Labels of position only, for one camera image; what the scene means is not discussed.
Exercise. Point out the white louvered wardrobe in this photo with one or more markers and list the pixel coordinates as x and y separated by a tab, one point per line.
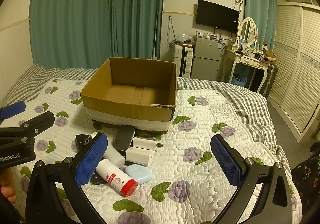
295	91

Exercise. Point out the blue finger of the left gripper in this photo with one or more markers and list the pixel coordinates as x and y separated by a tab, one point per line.
12	110

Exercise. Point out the white bottle red cap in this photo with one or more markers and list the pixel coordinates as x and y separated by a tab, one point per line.
119	180

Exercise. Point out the grey mini fridge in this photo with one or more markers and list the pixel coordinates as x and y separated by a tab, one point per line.
206	58

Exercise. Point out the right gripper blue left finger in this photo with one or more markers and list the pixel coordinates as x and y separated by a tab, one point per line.
43	204

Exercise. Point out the white suitcase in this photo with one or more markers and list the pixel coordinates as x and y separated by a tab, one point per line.
183	58

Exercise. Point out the white floral quilt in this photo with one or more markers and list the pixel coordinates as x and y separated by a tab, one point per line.
187	185

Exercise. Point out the black wall television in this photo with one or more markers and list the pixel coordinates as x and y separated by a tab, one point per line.
217	16

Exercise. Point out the brown cardboard box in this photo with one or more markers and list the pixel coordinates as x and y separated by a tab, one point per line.
134	92

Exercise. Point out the blue laundry basket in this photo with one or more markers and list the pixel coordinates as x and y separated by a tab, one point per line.
239	80

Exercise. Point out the grey checkered bed sheet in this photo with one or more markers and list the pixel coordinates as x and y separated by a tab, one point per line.
251	107

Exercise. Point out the person's left hand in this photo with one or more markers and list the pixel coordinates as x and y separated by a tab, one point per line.
7	185

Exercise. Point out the black power bank 65W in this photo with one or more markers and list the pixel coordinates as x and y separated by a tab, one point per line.
123	139

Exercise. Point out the large white charger cube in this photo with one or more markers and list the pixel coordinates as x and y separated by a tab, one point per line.
140	156

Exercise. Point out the black remote control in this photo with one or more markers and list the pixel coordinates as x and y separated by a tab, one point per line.
82	140

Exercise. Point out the white dressing table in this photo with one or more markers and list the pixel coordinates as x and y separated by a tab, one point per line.
231	59

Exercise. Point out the white charger with plug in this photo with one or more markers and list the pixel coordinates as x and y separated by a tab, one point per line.
146	143

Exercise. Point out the white cylindrical bottle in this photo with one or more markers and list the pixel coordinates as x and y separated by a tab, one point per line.
112	153

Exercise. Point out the oval vanity mirror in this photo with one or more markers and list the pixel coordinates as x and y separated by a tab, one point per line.
247	32

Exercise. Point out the large green curtain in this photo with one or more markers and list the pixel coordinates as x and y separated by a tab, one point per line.
85	33

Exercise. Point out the light blue earbud case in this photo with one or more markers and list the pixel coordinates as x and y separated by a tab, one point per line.
139	173

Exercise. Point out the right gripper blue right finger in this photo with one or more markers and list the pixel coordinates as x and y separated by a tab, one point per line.
273	204

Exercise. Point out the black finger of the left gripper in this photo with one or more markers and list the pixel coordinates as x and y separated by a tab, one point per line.
32	127

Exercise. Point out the right green curtain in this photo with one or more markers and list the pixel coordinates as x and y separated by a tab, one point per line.
264	14

